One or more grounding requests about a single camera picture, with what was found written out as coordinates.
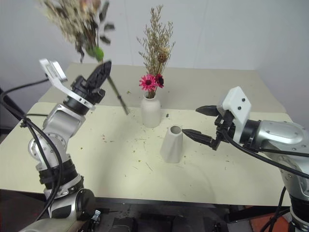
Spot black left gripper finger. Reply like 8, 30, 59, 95
93, 61, 112, 91
86, 61, 111, 91

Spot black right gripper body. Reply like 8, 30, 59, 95
214, 109, 239, 145

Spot red object under table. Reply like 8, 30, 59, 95
250, 211, 294, 232

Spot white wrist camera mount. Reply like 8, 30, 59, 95
39, 58, 97, 111
216, 86, 252, 145

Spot round white bottle vase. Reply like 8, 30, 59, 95
140, 93, 162, 129

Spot cream table cloth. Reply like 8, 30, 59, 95
0, 102, 298, 207

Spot faceted white tapered vase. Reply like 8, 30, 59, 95
160, 125, 184, 164

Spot dried flower bouquet green leaves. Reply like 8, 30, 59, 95
36, 0, 131, 116

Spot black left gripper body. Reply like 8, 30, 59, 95
70, 75, 106, 106

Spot small metal clamp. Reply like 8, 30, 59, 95
89, 209, 102, 229

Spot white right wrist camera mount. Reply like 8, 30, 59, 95
216, 86, 252, 145

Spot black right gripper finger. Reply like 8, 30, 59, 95
195, 104, 218, 116
181, 129, 220, 151

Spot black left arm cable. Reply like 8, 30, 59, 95
0, 78, 64, 222

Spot dried bouquet with pink flowers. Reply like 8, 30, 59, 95
136, 5, 176, 99

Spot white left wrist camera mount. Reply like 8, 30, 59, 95
39, 58, 97, 111

